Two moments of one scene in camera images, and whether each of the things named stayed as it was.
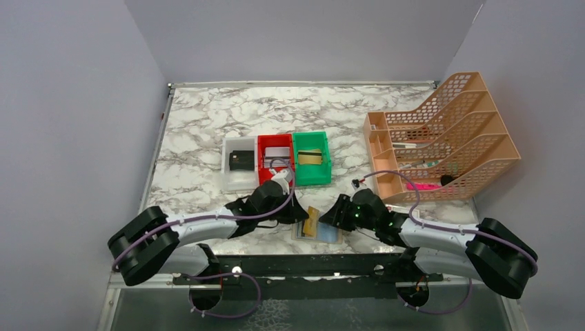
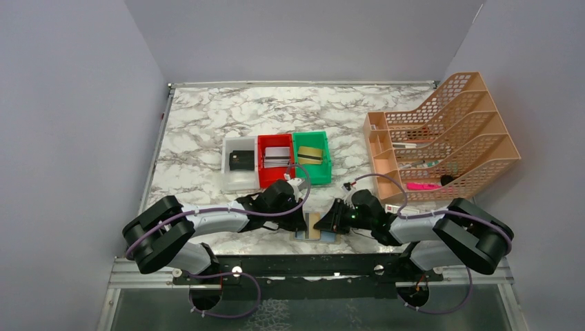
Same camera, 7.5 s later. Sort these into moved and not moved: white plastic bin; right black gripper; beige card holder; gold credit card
Moved: gold credit card
Not moved: right black gripper; beige card holder; white plastic bin
